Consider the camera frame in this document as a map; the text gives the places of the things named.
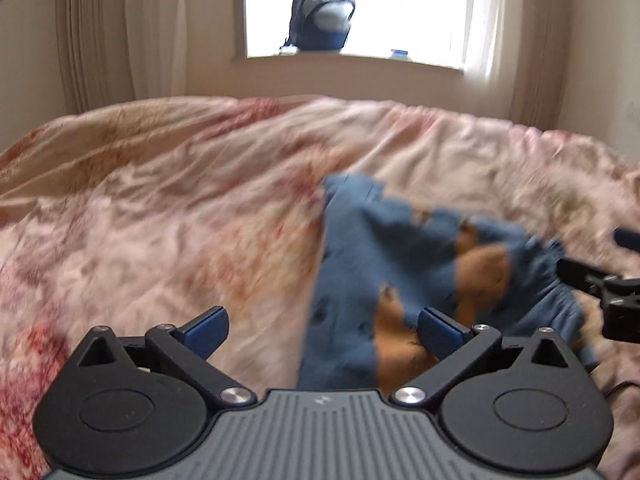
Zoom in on beige curtain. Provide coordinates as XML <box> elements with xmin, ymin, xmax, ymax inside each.
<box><xmin>462</xmin><ymin>0</ymin><xmax>573</xmax><ymax>128</ymax></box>
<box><xmin>54</xmin><ymin>0</ymin><xmax>247</xmax><ymax>117</ymax></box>

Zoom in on blue pants with orange print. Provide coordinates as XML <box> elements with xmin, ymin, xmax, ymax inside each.
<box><xmin>297</xmin><ymin>172</ymin><xmax>601</xmax><ymax>392</ymax></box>

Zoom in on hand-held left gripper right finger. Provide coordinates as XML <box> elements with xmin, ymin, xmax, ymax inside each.
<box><xmin>390</xmin><ymin>307</ymin><xmax>571</xmax><ymax>406</ymax></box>

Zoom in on black cable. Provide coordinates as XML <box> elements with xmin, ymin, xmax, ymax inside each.
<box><xmin>587</xmin><ymin>381</ymin><xmax>640</xmax><ymax>401</ymax></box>

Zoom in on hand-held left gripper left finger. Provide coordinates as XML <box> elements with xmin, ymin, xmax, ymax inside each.
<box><xmin>75</xmin><ymin>306</ymin><xmax>258</xmax><ymax>408</ymax></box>

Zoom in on bright window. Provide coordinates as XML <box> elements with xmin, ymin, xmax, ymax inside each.
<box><xmin>231</xmin><ymin>0</ymin><xmax>481</xmax><ymax>75</ymax></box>

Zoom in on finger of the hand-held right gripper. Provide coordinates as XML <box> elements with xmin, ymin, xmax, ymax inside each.
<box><xmin>613</xmin><ymin>227</ymin><xmax>640</xmax><ymax>252</ymax></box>
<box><xmin>556</xmin><ymin>257</ymin><xmax>640</xmax><ymax>345</ymax></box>

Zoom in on pink floral blanket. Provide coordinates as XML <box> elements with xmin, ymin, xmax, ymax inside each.
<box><xmin>0</xmin><ymin>96</ymin><xmax>640</xmax><ymax>480</ymax></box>

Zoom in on dark blue backpack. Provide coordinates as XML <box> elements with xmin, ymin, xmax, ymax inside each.
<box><xmin>284</xmin><ymin>0</ymin><xmax>357</xmax><ymax>54</ymax></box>

